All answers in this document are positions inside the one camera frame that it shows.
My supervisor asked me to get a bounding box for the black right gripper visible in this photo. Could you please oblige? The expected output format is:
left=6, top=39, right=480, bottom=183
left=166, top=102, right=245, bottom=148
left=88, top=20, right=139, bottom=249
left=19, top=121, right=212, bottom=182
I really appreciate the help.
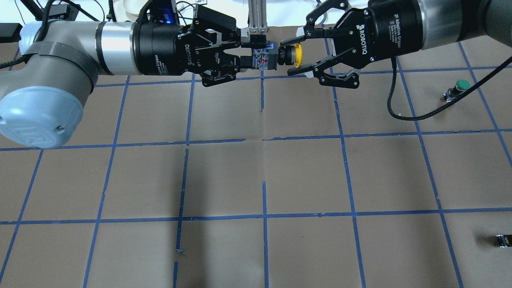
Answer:
left=279, top=0, right=424, bottom=89

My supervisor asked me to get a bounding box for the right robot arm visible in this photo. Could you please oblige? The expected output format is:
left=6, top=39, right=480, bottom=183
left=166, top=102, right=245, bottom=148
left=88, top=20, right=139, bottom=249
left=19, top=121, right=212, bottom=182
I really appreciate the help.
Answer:
left=280, top=0, right=511, bottom=89

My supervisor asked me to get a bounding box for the yellow push button switch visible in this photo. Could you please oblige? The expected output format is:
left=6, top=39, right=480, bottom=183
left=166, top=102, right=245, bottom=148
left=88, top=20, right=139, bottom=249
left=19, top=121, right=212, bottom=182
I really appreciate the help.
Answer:
left=252, top=41, right=304, bottom=70

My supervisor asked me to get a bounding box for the brown paper table cover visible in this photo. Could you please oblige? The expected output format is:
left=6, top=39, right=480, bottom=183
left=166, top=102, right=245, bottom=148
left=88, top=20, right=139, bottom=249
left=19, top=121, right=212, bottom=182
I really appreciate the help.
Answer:
left=1, top=61, right=511, bottom=288

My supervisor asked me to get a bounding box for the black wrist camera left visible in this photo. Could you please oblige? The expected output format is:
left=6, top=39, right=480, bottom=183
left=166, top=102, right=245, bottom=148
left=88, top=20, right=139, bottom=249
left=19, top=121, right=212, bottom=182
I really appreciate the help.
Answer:
left=137, top=0, right=179, bottom=24

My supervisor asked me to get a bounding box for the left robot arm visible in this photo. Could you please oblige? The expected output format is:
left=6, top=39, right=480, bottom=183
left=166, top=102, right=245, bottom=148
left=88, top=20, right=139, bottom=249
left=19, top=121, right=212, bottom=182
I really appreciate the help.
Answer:
left=0, top=0, right=267, bottom=149

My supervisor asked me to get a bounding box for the aluminium frame post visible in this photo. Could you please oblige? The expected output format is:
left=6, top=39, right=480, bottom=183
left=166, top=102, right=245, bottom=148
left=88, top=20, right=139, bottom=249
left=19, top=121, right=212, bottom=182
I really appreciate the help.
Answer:
left=248, top=0, right=268, bottom=33

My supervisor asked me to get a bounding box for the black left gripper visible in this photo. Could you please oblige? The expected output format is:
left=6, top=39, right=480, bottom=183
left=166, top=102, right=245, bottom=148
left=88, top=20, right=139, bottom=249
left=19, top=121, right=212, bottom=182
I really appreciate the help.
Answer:
left=133, top=6, right=267, bottom=87

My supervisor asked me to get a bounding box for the green push button switch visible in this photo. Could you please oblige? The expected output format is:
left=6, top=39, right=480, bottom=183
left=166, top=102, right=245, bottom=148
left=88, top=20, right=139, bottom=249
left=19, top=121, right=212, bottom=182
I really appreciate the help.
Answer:
left=443, top=80, right=471, bottom=103

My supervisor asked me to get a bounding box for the small black switch block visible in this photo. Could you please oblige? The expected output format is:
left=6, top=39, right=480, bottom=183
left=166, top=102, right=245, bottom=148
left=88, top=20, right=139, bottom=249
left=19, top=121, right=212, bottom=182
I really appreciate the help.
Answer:
left=494, top=234, right=512, bottom=248

